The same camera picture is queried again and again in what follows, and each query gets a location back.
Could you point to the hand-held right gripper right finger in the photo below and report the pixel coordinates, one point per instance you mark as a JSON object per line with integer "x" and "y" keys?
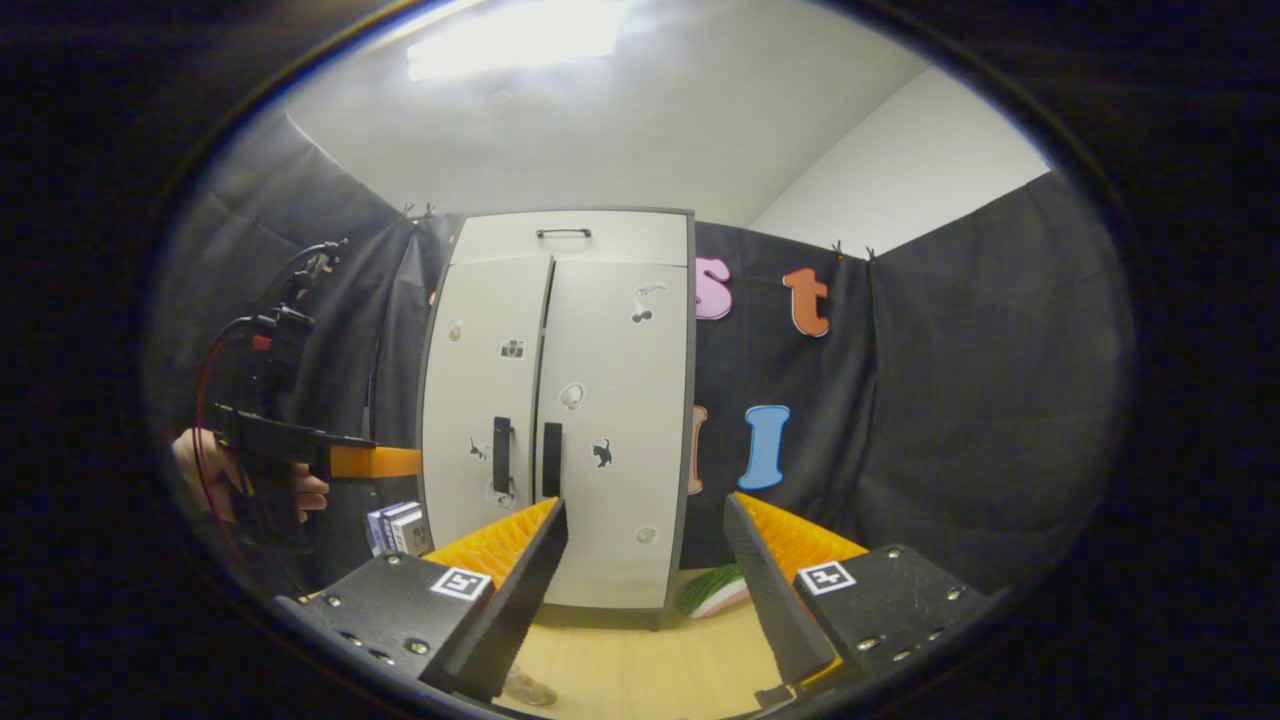
{"x": 775, "y": 600}

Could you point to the watermelon slice toy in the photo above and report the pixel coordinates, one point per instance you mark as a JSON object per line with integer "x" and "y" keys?
{"x": 715, "y": 590}

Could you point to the white cabinet door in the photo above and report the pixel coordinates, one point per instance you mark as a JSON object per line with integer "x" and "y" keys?
{"x": 620, "y": 520}
{"x": 470, "y": 390}

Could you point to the white cabinet drawer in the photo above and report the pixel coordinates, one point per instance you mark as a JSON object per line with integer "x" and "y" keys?
{"x": 620, "y": 238}

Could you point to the black backdrop cloth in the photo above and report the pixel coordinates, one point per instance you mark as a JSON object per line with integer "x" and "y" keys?
{"x": 950, "y": 400}

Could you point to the white and grey cabinet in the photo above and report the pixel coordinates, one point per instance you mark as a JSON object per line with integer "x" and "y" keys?
{"x": 600, "y": 400}

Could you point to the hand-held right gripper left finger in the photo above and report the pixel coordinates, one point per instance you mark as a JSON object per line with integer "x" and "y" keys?
{"x": 520, "y": 610}

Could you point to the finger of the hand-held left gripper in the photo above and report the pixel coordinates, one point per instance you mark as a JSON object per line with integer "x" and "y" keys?
{"x": 375, "y": 461}

